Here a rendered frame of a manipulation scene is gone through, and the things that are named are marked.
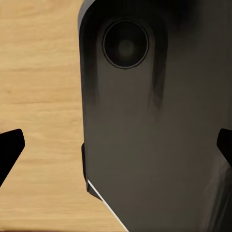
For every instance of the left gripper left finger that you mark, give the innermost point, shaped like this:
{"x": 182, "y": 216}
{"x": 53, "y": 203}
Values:
{"x": 11, "y": 145}

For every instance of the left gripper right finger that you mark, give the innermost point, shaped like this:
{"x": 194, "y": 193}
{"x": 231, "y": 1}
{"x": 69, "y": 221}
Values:
{"x": 224, "y": 143}

